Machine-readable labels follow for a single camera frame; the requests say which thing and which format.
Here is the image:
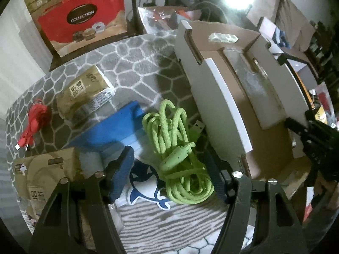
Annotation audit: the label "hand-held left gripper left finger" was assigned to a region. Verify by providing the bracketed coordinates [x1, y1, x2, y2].
[28, 145, 135, 254]

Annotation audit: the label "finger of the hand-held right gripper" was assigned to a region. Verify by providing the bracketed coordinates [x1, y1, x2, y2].
[304, 108, 322, 123]
[285, 117, 309, 138]

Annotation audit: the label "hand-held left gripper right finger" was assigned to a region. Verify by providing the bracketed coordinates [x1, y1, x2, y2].
[204, 148, 308, 254]

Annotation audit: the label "blue shark sticker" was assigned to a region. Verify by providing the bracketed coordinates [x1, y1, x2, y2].
[126, 160, 172, 211]

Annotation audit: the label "cardboard box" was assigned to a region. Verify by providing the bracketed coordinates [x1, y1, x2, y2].
[174, 20, 320, 200]

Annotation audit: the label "green braided cable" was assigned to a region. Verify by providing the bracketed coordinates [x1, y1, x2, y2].
[142, 99, 215, 205]

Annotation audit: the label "blue and white packet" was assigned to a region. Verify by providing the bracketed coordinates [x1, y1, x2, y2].
[67, 101, 162, 164]

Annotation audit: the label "large gold tissue pack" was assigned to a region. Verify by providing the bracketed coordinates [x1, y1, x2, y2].
[12, 148, 106, 226]

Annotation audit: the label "small gold tissue pack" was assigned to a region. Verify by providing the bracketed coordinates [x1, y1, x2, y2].
[56, 65, 115, 119]

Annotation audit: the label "red cable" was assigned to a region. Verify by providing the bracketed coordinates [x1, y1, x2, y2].
[16, 98, 52, 151]

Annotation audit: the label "person's right hand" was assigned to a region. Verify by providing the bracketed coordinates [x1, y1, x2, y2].
[313, 176, 331, 209]

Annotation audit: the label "red packet in clear bag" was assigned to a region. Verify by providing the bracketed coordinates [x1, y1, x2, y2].
[315, 83, 335, 119]

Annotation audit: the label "brown sofa cushions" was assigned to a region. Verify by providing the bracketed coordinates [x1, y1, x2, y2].
[246, 0, 318, 51]

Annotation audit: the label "clear plastic bag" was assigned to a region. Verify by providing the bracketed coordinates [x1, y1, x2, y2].
[138, 5, 186, 33]

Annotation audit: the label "red gift box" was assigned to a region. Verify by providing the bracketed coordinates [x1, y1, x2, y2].
[37, 0, 128, 57]

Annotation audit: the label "white curtain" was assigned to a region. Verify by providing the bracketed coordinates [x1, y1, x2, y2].
[0, 0, 53, 77]

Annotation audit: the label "black stand pole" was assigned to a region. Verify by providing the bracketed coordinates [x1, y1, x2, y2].
[129, 0, 141, 36]

